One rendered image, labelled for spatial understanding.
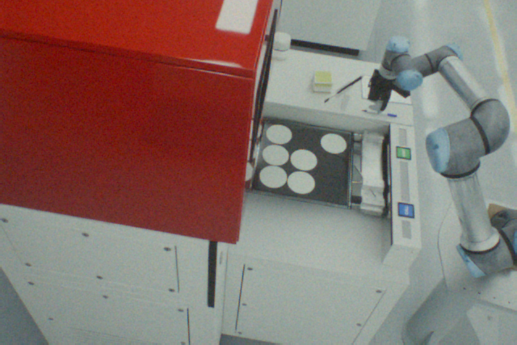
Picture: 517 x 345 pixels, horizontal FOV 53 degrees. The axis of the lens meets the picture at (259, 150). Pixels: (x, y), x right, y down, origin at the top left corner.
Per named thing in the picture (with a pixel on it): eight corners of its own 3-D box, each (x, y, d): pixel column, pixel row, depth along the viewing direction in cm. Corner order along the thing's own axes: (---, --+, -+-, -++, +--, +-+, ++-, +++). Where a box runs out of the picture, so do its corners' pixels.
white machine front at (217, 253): (208, 306, 165) (209, 242, 134) (249, 123, 217) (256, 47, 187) (217, 309, 164) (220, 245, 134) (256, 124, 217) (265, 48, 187)
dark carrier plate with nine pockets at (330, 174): (251, 189, 186) (251, 188, 186) (265, 120, 209) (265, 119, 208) (346, 205, 185) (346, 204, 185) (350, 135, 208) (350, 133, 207)
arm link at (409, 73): (433, 68, 169) (420, 46, 175) (400, 82, 170) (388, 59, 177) (435, 83, 175) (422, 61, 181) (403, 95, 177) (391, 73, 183)
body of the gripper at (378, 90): (367, 87, 202) (374, 64, 192) (388, 90, 201) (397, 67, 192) (367, 101, 197) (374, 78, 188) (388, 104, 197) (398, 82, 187)
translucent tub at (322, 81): (312, 94, 211) (315, 82, 205) (310, 82, 215) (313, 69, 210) (330, 95, 211) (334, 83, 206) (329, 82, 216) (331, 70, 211)
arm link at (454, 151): (520, 272, 161) (485, 126, 137) (473, 288, 163) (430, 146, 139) (502, 249, 171) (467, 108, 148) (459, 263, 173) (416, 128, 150)
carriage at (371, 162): (359, 212, 189) (360, 208, 187) (360, 139, 213) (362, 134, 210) (380, 216, 189) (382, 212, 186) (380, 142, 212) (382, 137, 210)
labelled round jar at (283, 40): (271, 59, 223) (273, 41, 215) (272, 48, 227) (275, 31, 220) (287, 61, 222) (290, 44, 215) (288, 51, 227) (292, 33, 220)
